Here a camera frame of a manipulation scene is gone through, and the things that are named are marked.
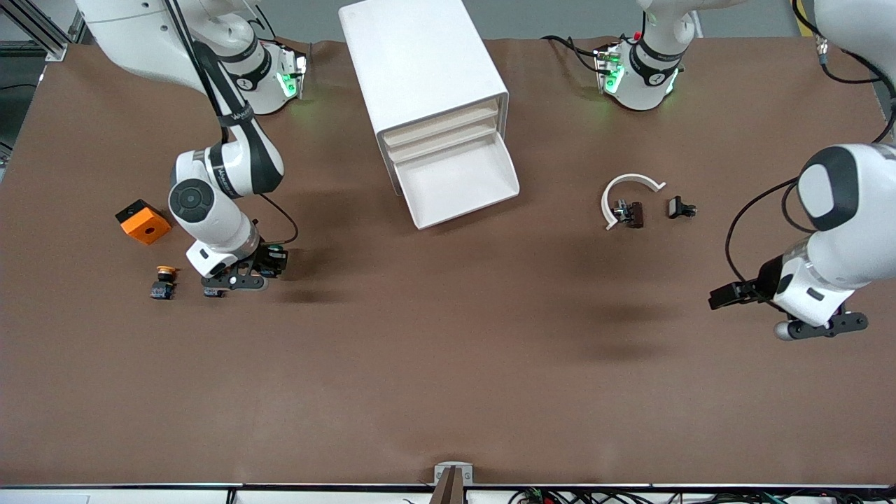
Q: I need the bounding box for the white plastic cabinet drawer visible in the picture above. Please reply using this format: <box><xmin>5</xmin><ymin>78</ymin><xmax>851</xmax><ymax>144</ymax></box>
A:
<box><xmin>386</xmin><ymin>116</ymin><xmax>501</xmax><ymax>163</ymax></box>
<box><xmin>382</xmin><ymin>99</ymin><xmax>501</xmax><ymax>148</ymax></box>
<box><xmin>392</xmin><ymin>132</ymin><xmax>521</xmax><ymax>231</ymax></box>

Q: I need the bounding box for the white drawer cabinet shell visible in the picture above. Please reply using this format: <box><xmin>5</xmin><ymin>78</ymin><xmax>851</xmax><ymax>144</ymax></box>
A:
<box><xmin>338</xmin><ymin>0</ymin><xmax>510</xmax><ymax>197</ymax></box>

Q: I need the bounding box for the orange box with hole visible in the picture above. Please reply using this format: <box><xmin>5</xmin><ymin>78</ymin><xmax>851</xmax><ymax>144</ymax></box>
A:
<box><xmin>115</xmin><ymin>199</ymin><xmax>172</xmax><ymax>246</ymax></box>

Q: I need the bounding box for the brown connector block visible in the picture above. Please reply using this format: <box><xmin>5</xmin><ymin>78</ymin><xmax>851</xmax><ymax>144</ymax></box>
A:
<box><xmin>612</xmin><ymin>199</ymin><xmax>645</xmax><ymax>230</ymax></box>

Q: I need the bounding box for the white curved plastic clip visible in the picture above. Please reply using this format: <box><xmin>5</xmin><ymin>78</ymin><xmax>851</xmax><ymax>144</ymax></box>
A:
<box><xmin>601</xmin><ymin>173</ymin><xmax>667</xmax><ymax>232</ymax></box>

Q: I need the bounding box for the brown table cover mat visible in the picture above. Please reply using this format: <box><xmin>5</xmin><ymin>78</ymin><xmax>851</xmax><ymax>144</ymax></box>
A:
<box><xmin>0</xmin><ymin>38</ymin><xmax>896</xmax><ymax>487</ymax></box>

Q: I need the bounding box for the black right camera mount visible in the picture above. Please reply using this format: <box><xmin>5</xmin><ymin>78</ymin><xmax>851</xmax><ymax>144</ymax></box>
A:
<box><xmin>202</xmin><ymin>273</ymin><xmax>256</xmax><ymax>292</ymax></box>

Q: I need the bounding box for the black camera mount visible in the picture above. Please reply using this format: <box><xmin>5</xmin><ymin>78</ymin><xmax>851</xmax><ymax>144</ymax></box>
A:
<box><xmin>790</xmin><ymin>311</ymin><xmax>869</xmax><ymax>341</ymax></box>
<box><xmin>202</xmin><ymin>273</ymin><xmax>256</xmax><ymax>292</ymax></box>

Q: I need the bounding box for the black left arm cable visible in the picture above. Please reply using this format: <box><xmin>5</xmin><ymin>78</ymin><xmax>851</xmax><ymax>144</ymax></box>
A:
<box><xmin>724</xmin><ymin>0</ymin><xmax>896</xmax><ymax>288</ymax></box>

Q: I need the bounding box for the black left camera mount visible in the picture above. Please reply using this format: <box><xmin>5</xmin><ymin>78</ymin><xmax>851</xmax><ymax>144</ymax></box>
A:
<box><xmin>790</xmin><ymin>311</ymin><xmax>869</xmax><ymax>341</ymax></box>

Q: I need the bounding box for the yellow push button switch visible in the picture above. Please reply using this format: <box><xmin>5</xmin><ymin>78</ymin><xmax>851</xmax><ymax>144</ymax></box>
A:
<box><xmin>150</xmin><ymin>265</ymin><xmax>179</xmax><ymax>300</ymax></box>

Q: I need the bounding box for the white table edge rail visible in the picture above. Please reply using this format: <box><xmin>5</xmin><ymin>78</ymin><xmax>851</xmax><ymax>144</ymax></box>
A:
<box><xmin>0</xmin><ymin>482</ymin><xmax>896</xmax><ymax>504</ymax></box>

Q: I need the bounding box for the grey metal bracket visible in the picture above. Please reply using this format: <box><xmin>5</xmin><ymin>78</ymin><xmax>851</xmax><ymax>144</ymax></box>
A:
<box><xmin>433</xmin><ymin>461</ymin><xmax>474</xmax><ymax>486</ymax></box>

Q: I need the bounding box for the brown tapered post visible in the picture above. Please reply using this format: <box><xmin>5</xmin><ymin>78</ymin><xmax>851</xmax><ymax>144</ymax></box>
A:
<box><xmin>429</xmin><ymin>467</ymin><xmax>468</xmax><ymax>504</ymax></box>

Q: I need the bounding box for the aluminium frame post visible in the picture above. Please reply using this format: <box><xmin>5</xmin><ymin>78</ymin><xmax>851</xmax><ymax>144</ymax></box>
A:
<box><xmin>0</xmin><ymin>0</ymin><xmax>95</xmax><ymax>62</ymax></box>

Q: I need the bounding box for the black base cable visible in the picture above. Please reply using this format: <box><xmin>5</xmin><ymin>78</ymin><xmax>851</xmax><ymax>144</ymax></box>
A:
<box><xmin>541</xmin><ymin>35</ymin><xmax>604</xmax><ymax>74</ymax></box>

